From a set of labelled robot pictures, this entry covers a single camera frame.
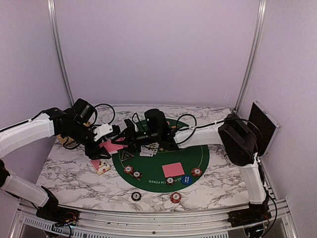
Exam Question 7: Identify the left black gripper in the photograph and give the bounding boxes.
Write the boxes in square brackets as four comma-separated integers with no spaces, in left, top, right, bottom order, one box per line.
[64,121,111,160]

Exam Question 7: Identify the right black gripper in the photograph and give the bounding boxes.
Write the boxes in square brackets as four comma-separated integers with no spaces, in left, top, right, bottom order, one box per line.
[112,125,160,152]

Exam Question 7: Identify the red playing card deck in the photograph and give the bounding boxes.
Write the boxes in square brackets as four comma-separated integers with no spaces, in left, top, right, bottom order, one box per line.
[100,141,123,155]

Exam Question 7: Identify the triangular all-in dealer button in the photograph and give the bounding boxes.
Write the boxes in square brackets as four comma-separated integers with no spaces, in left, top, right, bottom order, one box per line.
[120,150,135,162]

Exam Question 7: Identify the ace of clubs card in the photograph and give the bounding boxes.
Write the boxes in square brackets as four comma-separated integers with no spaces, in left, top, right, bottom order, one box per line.
[140,146,155,157]

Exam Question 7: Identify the red chips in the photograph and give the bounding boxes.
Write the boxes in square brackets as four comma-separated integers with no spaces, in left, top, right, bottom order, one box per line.
[124,166,134,174]
[191,168,203,177]

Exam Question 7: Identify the black chips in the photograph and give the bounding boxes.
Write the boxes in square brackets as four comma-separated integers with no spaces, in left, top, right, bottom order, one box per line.
[132,171,143,179]
[165,177,175,185]

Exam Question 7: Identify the black poker chip stack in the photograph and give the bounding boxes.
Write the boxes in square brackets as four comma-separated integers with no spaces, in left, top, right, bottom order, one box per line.
[131,192,142,201]

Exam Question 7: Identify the card dealt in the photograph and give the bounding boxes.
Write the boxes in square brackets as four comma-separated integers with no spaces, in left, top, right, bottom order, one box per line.
[162,162,185,178]

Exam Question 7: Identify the blue small blind button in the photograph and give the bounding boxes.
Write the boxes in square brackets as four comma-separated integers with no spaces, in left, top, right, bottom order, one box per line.
[181,175,193,185]

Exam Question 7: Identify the red poker chip stack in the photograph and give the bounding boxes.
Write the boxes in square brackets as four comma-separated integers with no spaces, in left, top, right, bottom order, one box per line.
[170,192,181,203]

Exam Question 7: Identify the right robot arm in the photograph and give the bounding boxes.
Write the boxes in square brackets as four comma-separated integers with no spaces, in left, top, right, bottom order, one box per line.
[111,109,269,222]

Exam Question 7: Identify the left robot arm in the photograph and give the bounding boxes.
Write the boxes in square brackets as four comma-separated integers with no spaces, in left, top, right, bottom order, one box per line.
[0,99,113,222]

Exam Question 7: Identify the playing card box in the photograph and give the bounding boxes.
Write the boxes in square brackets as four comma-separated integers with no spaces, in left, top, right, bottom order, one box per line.
[91,159,111,175]

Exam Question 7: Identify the woven bamboo tray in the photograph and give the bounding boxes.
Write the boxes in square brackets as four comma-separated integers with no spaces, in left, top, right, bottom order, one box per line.
[56,134,77,146]

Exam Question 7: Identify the round green poker mat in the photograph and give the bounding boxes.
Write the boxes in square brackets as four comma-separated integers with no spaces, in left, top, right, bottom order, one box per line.
[111,118,211,193]

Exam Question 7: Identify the aluminium poker chip case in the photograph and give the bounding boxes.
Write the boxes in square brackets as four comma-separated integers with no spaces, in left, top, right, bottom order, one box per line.
[248,100,281,157]

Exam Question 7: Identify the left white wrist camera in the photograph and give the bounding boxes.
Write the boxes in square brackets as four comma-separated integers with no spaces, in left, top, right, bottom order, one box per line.
[93,123,121,141]

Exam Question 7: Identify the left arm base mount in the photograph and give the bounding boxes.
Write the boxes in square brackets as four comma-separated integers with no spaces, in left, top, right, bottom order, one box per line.
[36,207,80,226]

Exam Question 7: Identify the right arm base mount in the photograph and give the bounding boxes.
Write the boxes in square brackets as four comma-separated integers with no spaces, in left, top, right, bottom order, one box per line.
[227,209,272,227]

